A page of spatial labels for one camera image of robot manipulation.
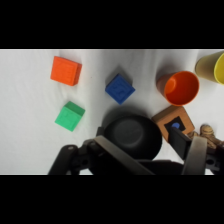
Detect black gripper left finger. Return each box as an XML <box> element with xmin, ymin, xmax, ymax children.
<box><xmin>48</xmin><ymin>134</ymin><xmax>156</xmax><ymax>176</ymax></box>

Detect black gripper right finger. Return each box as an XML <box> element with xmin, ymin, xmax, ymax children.
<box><xmin>168</xmin><ymin>127</ymin><xmax>224</xmax><ymax>176</ymax></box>

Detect wooden block with blue piece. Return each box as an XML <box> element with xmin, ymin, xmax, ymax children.
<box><xmin>151</xmin><ymin>105</ymin><xmax>196</xmax><ymax>143</ymax></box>

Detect green cube block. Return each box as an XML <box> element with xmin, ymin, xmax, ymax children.
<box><xmin>54</xmin><ymin>100</ymin><xmax>86</xmax><ymax>133</ymax></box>

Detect blue cube block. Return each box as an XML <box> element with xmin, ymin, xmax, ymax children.
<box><xmin>104</xmin><ymin>73</ymin><xmax>136</xmax><ymax>105</ymax></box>

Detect orange cube block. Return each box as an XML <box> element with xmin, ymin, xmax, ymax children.
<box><xmin>50</xmin><ymin>55</ymin><xmax>83</xmax><ymax>87</ymax></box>

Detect small tan toy figure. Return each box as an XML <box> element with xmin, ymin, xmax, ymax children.
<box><xmin>188</xmin><ymin>124</ymin><xmax>224</xmax><ymax>150</ymax></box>

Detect black round bowl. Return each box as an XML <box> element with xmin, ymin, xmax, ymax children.
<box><xmin>102</xmin><ymin>114</ymin><xmax>164</xmax><ymax>161</ymax></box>

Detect orange plastic cup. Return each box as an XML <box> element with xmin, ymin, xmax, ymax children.
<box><xmin>155</xmin><ymin>70</ymin><xmax>200</xmax><ymax>107</ymax></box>

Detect yellow plastic cup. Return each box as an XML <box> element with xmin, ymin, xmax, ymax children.
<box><xmin>194</xmin><ymin>50</ymin><xmax>224</xmax><ymax>85</ymax></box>

